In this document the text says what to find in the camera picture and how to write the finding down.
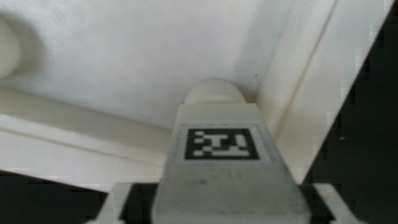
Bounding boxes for white leg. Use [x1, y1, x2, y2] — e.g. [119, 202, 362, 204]
[151, 79, 311, 224]

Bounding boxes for white right fence wall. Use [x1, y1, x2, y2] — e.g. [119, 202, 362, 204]
[275, 0, 396, 182]

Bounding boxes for white square tabletop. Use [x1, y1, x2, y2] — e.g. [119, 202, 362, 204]
[0, 0, 341, 190]

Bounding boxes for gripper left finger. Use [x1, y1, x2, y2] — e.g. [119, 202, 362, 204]
[83, 183, 131, 224]

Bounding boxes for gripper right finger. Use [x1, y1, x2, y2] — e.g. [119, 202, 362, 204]
[314, 183, 369, 224]

